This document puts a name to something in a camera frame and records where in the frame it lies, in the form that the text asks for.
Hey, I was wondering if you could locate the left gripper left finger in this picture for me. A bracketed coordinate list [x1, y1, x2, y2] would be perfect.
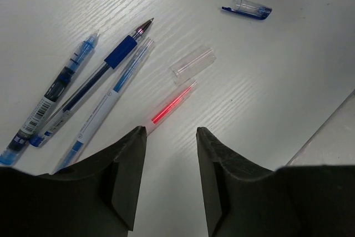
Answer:
[35, 125, 147, 232]

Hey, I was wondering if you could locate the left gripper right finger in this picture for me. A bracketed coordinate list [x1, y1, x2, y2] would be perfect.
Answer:
[196, 127, 277, 236]

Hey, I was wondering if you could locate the light blue clear pen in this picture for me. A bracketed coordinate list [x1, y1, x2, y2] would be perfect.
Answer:
[53, 37, 155, 173]

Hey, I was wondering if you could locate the red clear pen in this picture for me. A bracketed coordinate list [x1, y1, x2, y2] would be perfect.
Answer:
[143, 79, 197, 135]

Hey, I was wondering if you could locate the blue gel pen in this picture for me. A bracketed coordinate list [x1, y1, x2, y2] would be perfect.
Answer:
[1, 31, 99, 166]

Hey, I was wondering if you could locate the small clear eraser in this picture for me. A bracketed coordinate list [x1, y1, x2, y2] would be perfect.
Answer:
[170, 46, 216, 85]

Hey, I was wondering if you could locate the dark blue ballpoint pen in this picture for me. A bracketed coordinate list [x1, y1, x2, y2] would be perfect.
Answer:
[29, 18, 154, 148]

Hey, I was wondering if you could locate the small blue pen cap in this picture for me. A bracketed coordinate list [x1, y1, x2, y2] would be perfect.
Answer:
[221, 0, 272, 21]

